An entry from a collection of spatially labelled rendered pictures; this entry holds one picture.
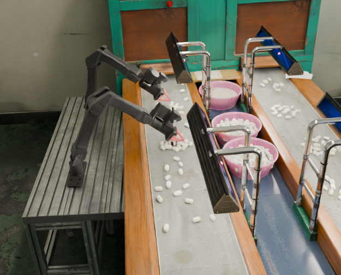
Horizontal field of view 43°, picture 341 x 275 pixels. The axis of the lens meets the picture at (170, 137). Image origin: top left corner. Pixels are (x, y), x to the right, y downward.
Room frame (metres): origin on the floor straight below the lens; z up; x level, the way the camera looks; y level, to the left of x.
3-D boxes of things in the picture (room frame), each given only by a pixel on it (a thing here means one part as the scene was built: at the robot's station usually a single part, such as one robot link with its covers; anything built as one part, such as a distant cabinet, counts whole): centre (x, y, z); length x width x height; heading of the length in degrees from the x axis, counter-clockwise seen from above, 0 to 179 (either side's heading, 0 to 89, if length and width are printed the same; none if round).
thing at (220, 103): (2.47, -0.32, 0.72); 0.27 x 0.27 x 0.10
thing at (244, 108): (2.31, -0.54, 0.90); 0.20 x 0.19 x 0.45; 5
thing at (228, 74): (2.69, -0.30, 0.77); 0.33 x 0.15 x 0.01; 95
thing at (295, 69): (2.32, -0.62, 1.08); 0.62 x 0.08 x 0.07; 5
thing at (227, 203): (1.31, -0.14, 1.08); 0.62 x 0.08 x 0.07; 5
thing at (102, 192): (2.06, 0.22, 0.65); 1.20 x 0.90 x 0.04; 1
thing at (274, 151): (1.75, -0.38, 0.72); 0.27 x 0.27 x 0.10
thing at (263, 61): (2.77, -0.64, 0.83); 0.30 x 0.06 x 0.07; 95
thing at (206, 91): (2.28, -0.14, 0.90); 0.20 x 0.19 x 0.45; 5
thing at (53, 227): (2.05, 0.52, 0.32); 1.20 x 0.29 x 0.63; 1
